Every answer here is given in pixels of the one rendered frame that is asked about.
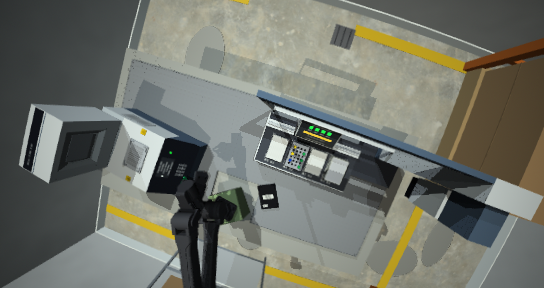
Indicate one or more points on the white benchtop lab instrument with lid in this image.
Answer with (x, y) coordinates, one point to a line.
(153, 157)

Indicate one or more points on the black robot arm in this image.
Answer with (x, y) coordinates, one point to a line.
(191, 215)

